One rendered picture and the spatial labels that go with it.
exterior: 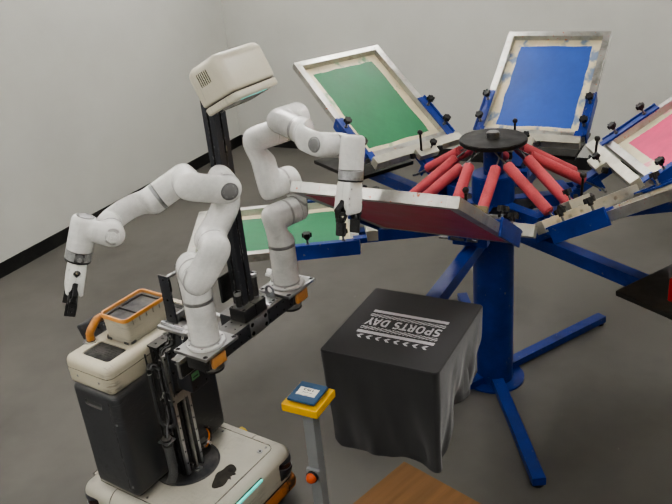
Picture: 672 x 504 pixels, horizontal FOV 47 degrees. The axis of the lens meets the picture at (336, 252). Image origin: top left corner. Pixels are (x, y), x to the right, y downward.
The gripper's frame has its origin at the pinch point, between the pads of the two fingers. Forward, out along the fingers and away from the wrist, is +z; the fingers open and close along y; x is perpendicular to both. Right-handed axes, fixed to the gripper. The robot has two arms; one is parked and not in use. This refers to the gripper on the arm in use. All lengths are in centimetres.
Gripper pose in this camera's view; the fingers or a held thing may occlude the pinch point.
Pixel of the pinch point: (347, 231)
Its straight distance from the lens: 230.1
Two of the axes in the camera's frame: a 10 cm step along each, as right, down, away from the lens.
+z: -0.5, 9.8, 1.8
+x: 8.8, 1.3, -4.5
